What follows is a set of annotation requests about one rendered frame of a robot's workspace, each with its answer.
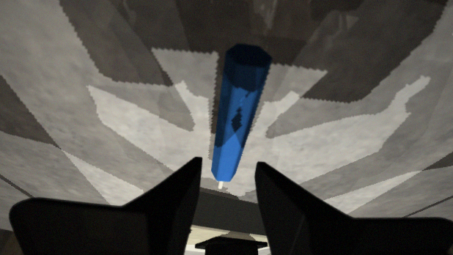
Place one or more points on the blue stylus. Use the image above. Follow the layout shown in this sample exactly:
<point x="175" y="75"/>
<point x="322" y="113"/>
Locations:
<point x="245" y="70"/>

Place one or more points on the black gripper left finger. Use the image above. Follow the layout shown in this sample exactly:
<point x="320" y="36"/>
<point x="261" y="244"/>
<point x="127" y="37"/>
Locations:
<point x="157" y="222"/>

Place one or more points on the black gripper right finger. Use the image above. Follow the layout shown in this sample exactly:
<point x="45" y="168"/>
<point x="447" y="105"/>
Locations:
<point x="298" y="223"/>

